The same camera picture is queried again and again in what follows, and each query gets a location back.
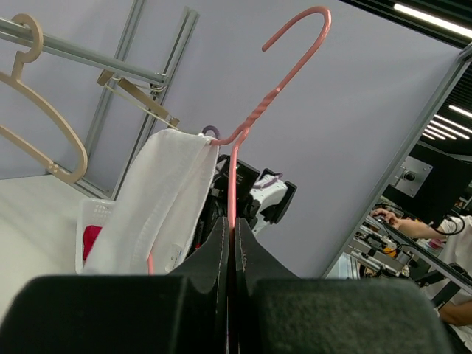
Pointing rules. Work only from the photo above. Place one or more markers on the pink wire hanger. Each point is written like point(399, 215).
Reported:
point(242, 131)

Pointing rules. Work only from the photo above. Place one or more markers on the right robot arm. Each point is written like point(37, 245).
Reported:
point(262, 198)

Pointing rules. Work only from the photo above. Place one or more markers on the white mesh shirt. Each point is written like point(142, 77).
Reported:
point(153, 221)

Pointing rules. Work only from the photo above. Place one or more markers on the right wooden bracket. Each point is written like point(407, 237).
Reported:
point(133, 94)

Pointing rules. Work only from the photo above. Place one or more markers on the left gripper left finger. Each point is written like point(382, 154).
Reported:
point(180, 312)

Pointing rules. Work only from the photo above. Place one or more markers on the red t shirt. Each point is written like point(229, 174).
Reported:
point(90, 234)

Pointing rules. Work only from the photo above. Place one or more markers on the white plastic basket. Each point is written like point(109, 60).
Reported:
point(91, 212)

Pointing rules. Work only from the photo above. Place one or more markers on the metal hanging rail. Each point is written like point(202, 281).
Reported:
point(22, 35)

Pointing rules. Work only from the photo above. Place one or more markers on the person at desk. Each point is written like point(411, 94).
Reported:
point(457, 249)

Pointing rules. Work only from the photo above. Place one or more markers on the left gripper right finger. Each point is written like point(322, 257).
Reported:
point(279, 312)

